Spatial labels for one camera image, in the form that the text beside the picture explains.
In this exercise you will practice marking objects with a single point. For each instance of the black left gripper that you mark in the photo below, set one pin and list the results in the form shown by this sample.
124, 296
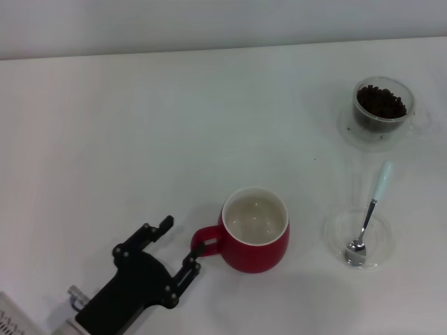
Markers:
139, 279

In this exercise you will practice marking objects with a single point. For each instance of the red ceramic mug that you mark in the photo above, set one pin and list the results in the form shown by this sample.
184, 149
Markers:
258, 254

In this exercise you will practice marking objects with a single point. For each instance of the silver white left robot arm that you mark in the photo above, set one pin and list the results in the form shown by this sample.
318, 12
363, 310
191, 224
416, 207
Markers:
75, 328

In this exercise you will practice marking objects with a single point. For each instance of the glass cup of coffee beans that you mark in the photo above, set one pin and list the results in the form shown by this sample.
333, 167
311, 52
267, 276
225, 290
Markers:
366, 143

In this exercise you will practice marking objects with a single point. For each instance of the clear glass cup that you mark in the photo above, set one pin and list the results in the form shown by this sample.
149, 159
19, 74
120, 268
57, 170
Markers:
359, 120

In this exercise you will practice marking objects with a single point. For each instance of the pile of coffee beans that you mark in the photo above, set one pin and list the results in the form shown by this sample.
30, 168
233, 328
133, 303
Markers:
380, 101

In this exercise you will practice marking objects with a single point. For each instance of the small clear glass dish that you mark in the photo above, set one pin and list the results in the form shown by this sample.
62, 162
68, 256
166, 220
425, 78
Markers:
380, 240

